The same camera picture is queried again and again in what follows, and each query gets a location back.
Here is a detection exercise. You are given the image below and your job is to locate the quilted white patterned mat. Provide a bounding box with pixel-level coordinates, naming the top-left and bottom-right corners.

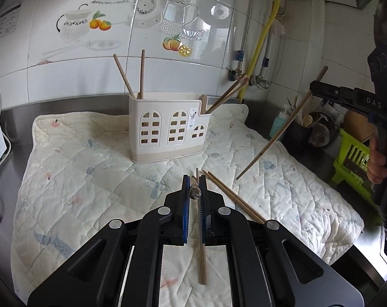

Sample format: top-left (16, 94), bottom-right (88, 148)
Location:
top-left (11, 104), bottom-right (364, 301)

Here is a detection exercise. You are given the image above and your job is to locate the chopstick in holder right slot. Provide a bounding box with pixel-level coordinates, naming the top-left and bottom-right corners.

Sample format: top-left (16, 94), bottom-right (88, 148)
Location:
top-left (206, 77), bottom-right (248, 115)

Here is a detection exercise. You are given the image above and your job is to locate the upright wooden chopstick in holder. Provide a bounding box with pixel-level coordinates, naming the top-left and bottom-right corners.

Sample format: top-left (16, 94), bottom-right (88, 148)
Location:
top-left (139, 49), bottom-right (146, 100)

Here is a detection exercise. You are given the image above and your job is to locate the black pan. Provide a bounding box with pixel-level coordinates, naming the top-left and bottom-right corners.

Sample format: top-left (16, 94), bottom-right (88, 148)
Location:
top-left (307, 112), bottom-right (336, 148)

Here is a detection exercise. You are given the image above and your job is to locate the cream utensil holder with windows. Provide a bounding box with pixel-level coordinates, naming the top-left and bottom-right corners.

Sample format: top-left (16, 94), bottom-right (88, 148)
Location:
top-left (129, 92), bottom-right (210, 163)

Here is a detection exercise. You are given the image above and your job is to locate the person's right hand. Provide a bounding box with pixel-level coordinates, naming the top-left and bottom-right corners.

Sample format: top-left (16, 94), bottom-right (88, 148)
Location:
top-left (367, 137), bottom-right (387, 185)

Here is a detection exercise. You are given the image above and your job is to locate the black utensil pot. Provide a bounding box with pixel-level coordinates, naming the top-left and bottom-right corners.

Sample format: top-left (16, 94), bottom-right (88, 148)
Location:
top-left (283, 120), bottom-right (312, 147)

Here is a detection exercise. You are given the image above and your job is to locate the teal soap dispenser bottle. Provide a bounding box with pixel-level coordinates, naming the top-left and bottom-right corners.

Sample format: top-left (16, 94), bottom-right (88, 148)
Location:
top-left (269, 104), bottom-right (292, 138)

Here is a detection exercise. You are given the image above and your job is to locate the green plastic basket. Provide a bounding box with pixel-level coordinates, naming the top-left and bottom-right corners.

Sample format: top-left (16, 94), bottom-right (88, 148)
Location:
top-left (332, 129), bottom-right (376, 207)

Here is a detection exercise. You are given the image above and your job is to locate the braided metal hose left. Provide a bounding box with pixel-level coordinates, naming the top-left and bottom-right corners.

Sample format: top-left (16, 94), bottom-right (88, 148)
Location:
top-left (234, 0), bottom-right (255, 78)

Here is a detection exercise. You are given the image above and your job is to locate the wooden spoon in pot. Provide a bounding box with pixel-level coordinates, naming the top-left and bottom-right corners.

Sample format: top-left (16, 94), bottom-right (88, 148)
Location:
top-left (303, 114), bottom-right (314, 128)

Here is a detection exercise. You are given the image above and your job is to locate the red-capped water valve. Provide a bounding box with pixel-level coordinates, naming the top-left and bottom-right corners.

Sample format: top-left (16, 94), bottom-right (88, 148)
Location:
top-left (228, 69), bottom-right (248, 86)

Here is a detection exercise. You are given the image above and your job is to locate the metal water valve right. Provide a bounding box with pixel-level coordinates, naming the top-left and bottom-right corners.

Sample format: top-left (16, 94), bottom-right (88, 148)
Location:
top-left (254, 75), bottom-right (272, 90)

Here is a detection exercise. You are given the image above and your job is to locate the braided metal hose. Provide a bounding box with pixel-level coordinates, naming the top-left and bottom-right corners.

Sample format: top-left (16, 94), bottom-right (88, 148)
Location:
top-left (234, 0), bottom-right (255, 78)
top-left (256, 0), bottom-right (278, 87)

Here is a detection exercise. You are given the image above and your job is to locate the braided metal hose right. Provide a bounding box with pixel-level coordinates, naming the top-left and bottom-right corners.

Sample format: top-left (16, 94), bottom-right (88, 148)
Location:
top-left (256, 0), bottom-right (278, 87)

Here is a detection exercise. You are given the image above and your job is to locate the yellow gas hose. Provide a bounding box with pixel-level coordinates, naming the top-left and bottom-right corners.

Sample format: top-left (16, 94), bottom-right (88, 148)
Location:
top-left (238, 0), bottom-right (283, 101)

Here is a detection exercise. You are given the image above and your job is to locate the wall instruction sticker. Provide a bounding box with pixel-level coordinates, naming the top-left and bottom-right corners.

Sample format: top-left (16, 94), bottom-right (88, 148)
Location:
top-left (0, 4), bottom-right (21, 39)

